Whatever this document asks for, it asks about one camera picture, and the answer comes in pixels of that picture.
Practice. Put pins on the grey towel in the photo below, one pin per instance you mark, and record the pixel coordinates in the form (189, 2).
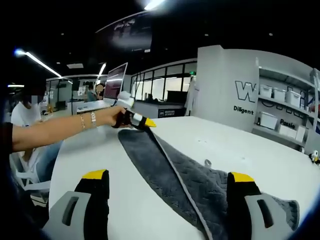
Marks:
(180, 175)

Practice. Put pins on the black flat monitor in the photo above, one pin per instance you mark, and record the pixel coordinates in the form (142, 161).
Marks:
(177, 95)

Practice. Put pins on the person's left hand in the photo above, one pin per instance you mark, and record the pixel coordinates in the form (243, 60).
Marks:
(117, 112)

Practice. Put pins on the dark-front counter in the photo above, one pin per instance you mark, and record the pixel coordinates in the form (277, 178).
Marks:
(150, 110)

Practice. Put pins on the bright computer monitor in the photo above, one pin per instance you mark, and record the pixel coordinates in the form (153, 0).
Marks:
(115, 82)

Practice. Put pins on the ceiling light strip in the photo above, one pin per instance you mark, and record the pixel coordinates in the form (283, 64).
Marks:
(42, 63)
(153, 4)
(102, 69)

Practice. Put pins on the black-framed glass windows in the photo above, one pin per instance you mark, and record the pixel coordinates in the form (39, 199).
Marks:
(172, 85)

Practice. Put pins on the white chair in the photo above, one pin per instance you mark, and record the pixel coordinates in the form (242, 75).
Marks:
(37, 186)

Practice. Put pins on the hanging white coat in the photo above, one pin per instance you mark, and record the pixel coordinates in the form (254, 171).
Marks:
(193, 97)

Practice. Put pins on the ceiling air vent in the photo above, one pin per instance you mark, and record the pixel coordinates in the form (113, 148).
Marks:
(75, 65)

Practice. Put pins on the hanging ceiling screen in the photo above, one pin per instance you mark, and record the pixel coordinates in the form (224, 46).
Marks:
(125, 32)

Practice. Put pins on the green exit sign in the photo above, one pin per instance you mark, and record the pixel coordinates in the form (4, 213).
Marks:
(192, 73)

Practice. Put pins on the grey metal shelf unit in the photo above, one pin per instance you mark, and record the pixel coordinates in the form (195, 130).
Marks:
(275, 135)

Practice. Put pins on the yellow white device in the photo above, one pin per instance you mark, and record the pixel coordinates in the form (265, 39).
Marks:
(314, 157)

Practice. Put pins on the group of white storage bins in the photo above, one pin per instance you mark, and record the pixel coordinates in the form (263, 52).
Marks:
(292, 96)

